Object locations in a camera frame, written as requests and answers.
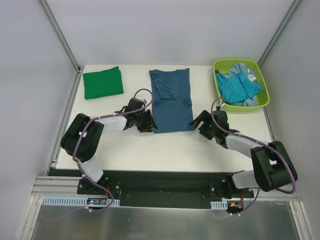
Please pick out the white cable duct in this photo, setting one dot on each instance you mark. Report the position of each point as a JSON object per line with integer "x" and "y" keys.
{"x": 219, "y": 205}
{"x": 67, "y": 201}

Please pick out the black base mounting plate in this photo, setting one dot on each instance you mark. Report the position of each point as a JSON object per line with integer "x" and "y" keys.
{"x": 162, "y": 189}

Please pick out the right white cable duct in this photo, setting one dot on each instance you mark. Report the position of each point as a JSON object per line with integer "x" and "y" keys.
{"x": 219, "y": 205}

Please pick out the right aluminium frame post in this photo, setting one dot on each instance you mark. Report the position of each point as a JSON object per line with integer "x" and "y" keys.
{"x": 294, "y": 6}

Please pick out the lime green plastic basket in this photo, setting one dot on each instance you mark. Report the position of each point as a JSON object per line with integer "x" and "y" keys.
{"x": 263, "y": 98}

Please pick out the dark blue t shirt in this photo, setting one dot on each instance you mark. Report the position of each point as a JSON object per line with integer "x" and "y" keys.
{"x": 172, "y": 104}

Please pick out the teal t shirt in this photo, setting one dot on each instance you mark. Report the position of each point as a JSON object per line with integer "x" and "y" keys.
{"x": 238, "y": 90}

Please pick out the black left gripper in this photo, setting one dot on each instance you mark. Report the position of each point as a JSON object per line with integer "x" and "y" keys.
{"x": 145, "y": 120}

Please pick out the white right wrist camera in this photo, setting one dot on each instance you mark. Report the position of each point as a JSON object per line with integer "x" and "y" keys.
{"x": 221, "y": 105}

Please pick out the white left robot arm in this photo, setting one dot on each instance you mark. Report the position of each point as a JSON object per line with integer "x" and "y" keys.
{"x": 81, "y": 140}

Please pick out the left aluminium frame post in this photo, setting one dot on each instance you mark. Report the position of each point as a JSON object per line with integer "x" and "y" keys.
{"x": 59, "y": 34}

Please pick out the front aluminium frame rail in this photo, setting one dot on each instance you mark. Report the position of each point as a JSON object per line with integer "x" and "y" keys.
{"x": 67, "y": 186}

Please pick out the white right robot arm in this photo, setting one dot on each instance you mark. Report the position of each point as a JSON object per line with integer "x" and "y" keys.
{"x": 272, "y": 166}

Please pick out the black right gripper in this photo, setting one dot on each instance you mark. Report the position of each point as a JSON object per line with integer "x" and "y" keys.
{"x": 203, "y": 122}

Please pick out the left white cable duct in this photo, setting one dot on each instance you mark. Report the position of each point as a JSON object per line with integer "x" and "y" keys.
{"x": 67, "y": 201}

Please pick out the folded green t shirt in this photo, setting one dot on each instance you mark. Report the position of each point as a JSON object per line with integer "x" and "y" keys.
{"x": 103, "y": 83}

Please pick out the aluminium frame post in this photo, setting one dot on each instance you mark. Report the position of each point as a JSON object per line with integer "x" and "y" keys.
{"x": 59, "y": 34}
{"x": 294, "y": 6}

